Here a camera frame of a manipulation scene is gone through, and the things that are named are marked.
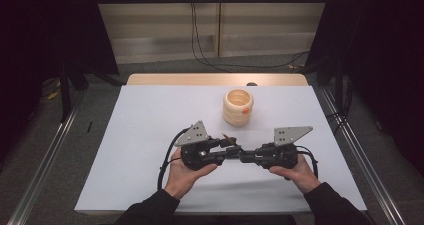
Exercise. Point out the dark metal stand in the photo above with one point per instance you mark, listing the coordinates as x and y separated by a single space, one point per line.
65 98
339 85

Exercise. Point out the person's left hand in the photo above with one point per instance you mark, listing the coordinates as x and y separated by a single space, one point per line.
181 181

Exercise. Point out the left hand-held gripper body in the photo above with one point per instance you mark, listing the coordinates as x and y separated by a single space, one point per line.
196 135

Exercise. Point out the cream ringed brush holder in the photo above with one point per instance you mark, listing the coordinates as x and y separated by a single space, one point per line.
233 116

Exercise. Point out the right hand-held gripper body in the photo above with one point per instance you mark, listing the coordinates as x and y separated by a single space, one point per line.
286 135

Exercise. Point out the dark table knob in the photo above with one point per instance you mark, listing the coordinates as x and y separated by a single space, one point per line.
251 84

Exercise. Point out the black curtain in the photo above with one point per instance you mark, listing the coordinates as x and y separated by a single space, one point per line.
40 35
383 51

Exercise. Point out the yellow tape piece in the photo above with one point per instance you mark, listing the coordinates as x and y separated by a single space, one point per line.
53 95

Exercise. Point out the aluminium floor rail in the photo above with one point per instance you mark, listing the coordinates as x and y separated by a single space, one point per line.
385 198
48 158

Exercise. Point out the person's right hand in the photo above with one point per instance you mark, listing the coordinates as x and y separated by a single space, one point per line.
303 178

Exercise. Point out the small black stick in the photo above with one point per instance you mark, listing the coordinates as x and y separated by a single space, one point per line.
89 127

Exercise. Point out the thin black orange-tipped brush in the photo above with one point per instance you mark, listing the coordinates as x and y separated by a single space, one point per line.
230 138

